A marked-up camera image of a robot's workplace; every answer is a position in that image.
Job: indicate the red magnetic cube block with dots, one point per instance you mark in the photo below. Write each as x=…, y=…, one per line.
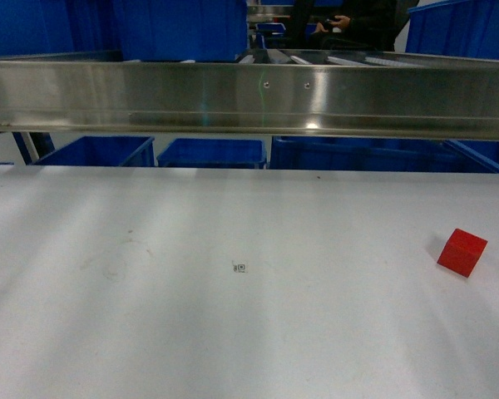
x=462, y=252

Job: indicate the small printed marker sticker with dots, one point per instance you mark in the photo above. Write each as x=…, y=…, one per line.
x=239, y=267

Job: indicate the blue bin below middle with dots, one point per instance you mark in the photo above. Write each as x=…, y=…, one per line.
x=214, y=154

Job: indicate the blue bin below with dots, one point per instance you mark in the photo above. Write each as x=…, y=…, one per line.
x=105, y=151
x=214, y=154

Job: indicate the large blue bin below right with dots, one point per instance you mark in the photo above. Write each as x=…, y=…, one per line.
x=394, y=155

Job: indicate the blue bin below left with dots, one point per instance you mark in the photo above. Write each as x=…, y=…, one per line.
x=105, y=151

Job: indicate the small blue bin background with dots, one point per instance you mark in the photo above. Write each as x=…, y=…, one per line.
x=268, y=34

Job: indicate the large blue bin top left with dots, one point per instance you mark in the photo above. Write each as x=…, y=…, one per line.
x=203, y=31

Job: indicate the person in dark clothes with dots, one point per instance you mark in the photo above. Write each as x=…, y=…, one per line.
x=352, y=25

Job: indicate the blue bin top right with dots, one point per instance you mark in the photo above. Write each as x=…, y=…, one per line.
x=456, y=29

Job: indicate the stainless steel shelf rail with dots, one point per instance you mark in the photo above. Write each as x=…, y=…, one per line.
x=270, y=92

